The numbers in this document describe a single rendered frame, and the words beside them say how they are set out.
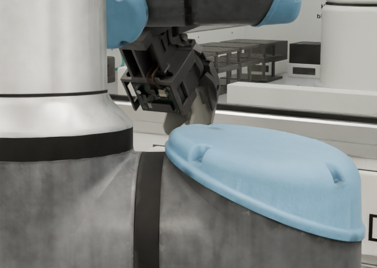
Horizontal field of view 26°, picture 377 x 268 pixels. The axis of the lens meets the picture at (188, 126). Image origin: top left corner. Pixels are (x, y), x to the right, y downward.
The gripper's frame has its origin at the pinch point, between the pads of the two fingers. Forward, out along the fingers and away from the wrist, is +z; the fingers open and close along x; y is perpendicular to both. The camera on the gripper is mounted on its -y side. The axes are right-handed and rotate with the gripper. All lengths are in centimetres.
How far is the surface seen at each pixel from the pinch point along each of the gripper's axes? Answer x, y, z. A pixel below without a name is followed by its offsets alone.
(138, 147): -17.2, -5.1, 12.2
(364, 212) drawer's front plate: 19.3, -1.0, 14.9
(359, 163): 17.8, -5.9, 11.0
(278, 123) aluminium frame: 6.1, -8.3, 7.1
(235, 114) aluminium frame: -0.5, -8.7, 6.6
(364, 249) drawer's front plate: 19.6, 1.9, 19.0
